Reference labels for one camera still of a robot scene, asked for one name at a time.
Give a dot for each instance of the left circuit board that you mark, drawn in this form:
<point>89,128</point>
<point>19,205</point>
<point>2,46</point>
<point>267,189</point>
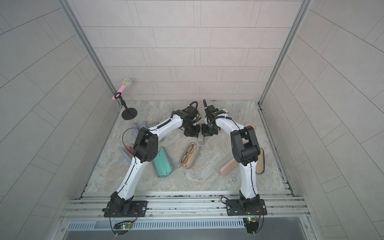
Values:
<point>125,225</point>

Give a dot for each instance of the beige glasses case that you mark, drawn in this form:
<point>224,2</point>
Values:
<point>189,156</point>

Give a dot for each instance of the black tan open case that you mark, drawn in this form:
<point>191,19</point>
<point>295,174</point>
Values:
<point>260,168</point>

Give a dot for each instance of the black microphone stand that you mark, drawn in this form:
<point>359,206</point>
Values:
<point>128,113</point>

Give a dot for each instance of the pink toy microphone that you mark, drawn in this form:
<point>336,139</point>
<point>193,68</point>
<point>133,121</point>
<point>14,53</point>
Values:
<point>125,84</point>

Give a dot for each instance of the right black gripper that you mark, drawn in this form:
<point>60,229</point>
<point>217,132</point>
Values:
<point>206,132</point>

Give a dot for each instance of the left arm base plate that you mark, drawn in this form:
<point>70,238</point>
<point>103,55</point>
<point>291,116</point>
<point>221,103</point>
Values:
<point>125,209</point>

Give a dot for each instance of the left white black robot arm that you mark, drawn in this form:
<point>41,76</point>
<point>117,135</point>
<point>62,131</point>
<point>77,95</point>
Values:
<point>146,149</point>

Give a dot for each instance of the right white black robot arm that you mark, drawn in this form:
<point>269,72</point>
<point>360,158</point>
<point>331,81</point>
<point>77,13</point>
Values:
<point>245,149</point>

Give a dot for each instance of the right circuit board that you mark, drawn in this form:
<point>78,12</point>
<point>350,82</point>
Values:
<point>251,225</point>

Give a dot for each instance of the orange frame glasses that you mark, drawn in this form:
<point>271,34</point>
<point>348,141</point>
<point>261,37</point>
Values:
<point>188,154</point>

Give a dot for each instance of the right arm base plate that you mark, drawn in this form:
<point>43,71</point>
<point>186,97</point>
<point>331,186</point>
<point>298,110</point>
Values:
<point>246,208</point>

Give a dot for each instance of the purple fabric glasses case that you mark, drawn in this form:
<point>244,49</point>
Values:
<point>135,129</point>

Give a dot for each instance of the blue case pink glasses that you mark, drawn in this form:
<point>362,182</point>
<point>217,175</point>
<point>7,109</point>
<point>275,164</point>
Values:
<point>127,152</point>

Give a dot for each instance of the pink grey open case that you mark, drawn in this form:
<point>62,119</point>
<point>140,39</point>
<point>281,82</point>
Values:
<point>226,165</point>

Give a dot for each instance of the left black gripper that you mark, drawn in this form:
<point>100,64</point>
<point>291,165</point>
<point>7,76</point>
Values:
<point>196,132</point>

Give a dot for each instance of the teal folding glasses case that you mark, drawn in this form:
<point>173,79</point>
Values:
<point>202,140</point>

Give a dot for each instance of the circuit board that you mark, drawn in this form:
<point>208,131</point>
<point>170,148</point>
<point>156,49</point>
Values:
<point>125,225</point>
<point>251,225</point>

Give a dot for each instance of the teal open glasses case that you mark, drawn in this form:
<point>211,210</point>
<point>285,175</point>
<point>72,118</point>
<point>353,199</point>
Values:
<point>162,164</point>

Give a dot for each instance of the aluminium rail frame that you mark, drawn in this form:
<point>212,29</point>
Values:
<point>188,211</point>

